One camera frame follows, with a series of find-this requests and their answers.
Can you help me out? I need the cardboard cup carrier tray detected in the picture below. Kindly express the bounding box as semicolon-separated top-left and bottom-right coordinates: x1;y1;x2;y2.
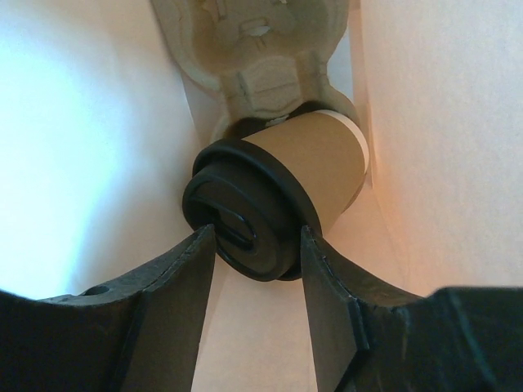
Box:
152;1;358;141

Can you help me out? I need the orange paper bag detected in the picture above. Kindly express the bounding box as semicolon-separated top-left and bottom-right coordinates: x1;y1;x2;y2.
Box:
1;1;522;391

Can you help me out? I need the brown paper cup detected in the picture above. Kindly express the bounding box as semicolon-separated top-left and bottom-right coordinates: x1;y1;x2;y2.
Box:
244;109;369;234

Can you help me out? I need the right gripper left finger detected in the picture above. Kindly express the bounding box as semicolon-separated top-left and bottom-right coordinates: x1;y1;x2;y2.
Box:
36;223;217;392

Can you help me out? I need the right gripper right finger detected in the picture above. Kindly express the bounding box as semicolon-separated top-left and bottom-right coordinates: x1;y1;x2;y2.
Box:
300;226;421;391

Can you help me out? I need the black coffee cup lid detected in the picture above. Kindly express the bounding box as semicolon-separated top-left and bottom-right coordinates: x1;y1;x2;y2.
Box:
182;139;321;282

